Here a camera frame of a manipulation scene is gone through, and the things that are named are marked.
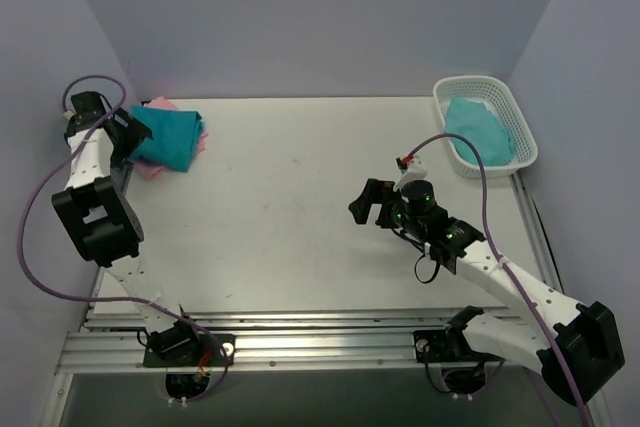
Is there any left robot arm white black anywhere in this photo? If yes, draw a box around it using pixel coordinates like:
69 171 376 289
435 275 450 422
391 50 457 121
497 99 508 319
52 91 202 366

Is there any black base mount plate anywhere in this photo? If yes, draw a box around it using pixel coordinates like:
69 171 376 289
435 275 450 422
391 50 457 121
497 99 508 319
413 329 500 363
142 334 236 368

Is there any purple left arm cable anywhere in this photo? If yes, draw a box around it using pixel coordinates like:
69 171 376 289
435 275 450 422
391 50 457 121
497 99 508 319
17 75 236 403

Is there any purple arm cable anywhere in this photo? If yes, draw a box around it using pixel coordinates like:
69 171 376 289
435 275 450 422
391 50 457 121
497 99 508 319
404 134 594 427
17 75 236 403

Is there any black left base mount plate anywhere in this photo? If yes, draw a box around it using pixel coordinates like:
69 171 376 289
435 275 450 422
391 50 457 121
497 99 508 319
142 334 236 368

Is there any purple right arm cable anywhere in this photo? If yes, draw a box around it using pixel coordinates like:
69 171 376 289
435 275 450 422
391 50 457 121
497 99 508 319
404 134 594 427

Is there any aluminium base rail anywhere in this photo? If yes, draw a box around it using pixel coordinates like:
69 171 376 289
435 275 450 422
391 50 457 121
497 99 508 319
54 309 566 376

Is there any teal t shirt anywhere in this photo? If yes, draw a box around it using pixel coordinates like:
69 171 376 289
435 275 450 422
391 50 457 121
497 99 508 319
130 106 204 172

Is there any light green t shirt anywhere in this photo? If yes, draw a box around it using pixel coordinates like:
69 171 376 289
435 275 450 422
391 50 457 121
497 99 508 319
444 97 516 167

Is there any white plastic basket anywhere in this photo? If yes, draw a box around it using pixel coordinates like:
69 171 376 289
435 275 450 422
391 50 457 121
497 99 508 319
433 75 538 178

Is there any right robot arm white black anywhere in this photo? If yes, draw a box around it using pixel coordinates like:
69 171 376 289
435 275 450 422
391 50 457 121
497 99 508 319
348 179 625 406

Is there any black right arm cable loop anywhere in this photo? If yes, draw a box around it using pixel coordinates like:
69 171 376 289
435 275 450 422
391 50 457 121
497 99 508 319
394 226 444 286

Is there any folded pink t shirt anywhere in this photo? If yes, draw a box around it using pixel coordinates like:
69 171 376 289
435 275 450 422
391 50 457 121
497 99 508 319
132 97 208 180

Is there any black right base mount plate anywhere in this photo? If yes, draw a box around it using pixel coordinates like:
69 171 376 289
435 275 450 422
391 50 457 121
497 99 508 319
413 329 500 363

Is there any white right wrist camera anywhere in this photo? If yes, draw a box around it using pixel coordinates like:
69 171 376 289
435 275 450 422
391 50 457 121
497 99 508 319
394 155 428 192

